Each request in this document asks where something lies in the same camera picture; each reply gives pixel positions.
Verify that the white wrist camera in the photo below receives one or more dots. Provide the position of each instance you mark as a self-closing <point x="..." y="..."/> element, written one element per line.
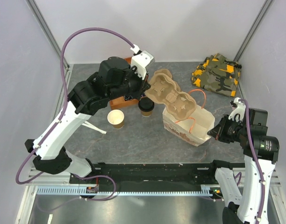
<point x="141" y="60"/>
<point x="238" y="113"/>

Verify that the cardboard cup carrier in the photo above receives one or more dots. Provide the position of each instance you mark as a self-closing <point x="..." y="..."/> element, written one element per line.
<point x="164" y="71"/>
<point x="164" y="90"/>

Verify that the right aluminium frame post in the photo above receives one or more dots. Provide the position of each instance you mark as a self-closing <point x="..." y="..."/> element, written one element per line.
<point x="255" y="25"/>

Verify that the white paper takeout bag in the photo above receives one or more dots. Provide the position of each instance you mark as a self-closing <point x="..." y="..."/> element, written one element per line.
<point x="194" y="129"/>

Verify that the orange compartment tray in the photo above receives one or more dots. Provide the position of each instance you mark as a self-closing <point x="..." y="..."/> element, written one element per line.
<point x="122" y="102"/>

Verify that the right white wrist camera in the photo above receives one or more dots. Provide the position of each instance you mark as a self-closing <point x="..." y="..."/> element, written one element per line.
<point x="238" y="113"/>

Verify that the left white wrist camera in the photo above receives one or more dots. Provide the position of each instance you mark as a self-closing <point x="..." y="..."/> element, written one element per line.
<point x="141" y="60"/>

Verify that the slotted cable duct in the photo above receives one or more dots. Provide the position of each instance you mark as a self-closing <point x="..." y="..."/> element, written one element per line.
<point x="85" y="191"/>

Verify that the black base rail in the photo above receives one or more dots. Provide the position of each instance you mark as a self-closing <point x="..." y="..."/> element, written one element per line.
<point x="157" y="176"/>

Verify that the black plastic cup lid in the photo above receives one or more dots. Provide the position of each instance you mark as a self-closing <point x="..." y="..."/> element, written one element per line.
<point x="145" y="104"/>

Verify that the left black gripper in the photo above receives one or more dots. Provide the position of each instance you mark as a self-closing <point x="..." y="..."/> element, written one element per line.
<point x="144" y="86"/>

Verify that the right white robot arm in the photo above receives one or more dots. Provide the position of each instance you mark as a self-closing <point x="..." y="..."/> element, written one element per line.
<point x="260" y="157"/>

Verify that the camouflage folded garment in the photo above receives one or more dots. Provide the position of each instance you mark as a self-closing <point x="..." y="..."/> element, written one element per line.
<point x="217" y="74"/>

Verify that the brown paper cup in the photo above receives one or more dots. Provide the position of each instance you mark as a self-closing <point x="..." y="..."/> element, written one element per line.
<point x="146" y="113"/>
<point x="116" y="118"/>

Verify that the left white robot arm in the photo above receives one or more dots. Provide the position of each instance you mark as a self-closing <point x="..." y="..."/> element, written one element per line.
<point x="115" y="78"/>

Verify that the left aluminium frame post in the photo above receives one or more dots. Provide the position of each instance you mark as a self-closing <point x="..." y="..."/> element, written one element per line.
<point x="44" y="26"/>

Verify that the white wrapped straw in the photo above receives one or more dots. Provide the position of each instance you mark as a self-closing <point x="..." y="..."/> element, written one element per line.
<point x="89" y="125"/>

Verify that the aluminium frame post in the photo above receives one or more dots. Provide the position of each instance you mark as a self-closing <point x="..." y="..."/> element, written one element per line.
<point x="44" y="26"/>
<point x="255" y="25"/>

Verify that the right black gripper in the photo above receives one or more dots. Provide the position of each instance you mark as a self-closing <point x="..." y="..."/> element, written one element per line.
<point x="219" y="130"/>

